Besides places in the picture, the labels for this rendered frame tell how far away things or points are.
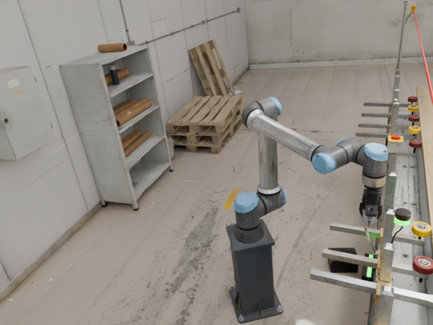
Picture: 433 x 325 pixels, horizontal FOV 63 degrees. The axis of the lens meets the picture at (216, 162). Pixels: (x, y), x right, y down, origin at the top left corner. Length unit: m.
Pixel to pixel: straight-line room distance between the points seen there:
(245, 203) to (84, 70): 2.01
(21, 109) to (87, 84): 0.72
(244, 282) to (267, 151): 0.87
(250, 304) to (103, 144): 2.07
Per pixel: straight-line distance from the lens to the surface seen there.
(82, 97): 3.55
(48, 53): 3.55
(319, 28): 9.03
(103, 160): 3.74
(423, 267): 1.72
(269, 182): 2.13
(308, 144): 1.57
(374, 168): 1.54
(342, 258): 1.77
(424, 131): 3.02
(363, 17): 8.98
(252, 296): 2.49
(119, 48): 3.79
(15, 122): 2.96
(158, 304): 2.81
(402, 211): 1.65
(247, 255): 2.24
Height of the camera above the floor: 2.03
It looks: 27 degrees down
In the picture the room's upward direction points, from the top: 7 degrees counter-clockwise
